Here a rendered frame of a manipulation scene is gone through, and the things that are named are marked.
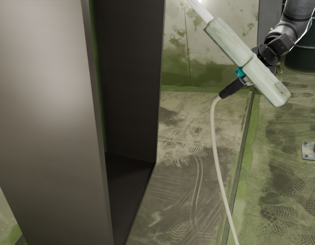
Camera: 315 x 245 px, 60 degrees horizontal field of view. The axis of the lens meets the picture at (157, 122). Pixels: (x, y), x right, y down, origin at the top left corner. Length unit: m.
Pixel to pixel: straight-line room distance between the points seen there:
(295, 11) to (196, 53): 1.90
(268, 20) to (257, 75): 1.86
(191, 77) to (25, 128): 2.41
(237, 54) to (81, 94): 0.45
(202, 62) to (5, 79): 2.38
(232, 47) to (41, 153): 0.58
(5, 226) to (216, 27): 1.54
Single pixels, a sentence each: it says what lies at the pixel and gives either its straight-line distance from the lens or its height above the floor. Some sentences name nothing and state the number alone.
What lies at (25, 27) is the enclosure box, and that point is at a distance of 0.55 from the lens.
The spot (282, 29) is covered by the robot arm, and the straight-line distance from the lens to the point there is 1.01.
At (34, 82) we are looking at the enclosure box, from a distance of 0.60.
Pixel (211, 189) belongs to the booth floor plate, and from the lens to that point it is 1.88.
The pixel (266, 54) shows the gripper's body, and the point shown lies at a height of 1.11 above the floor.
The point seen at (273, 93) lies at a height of 1.05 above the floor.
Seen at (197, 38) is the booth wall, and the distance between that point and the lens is 2.78.
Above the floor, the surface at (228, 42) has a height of 1.19.
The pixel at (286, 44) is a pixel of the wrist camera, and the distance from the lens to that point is 0.88.
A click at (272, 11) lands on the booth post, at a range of 2.63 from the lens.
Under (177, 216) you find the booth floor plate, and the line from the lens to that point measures 1.77.
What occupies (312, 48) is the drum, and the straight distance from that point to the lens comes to 3.25.
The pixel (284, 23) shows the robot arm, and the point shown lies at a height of 1.16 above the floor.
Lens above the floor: 1.46
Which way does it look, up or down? 34 degrees down
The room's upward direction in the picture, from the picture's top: 11 degrees counter-clockwise
